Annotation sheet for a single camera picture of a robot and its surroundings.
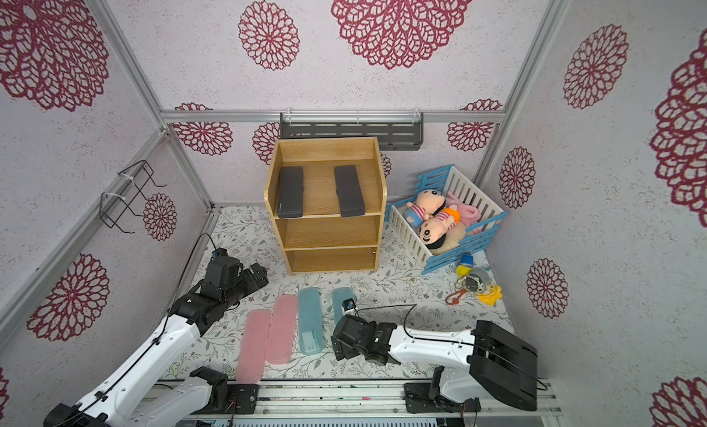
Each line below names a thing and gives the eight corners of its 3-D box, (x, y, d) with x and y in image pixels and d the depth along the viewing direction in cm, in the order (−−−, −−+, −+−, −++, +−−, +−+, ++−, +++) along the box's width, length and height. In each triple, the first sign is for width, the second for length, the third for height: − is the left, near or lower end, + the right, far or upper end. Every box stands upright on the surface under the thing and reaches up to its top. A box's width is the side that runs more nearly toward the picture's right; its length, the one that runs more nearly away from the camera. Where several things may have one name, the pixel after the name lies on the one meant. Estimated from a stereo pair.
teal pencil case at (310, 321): (299, 356, 83) (298, 354, 81) (299, 291, 97) (298, 288, 95) (325, 353, 84) (324, 351, 82) (321, 288, 97) (321, 285, 96)
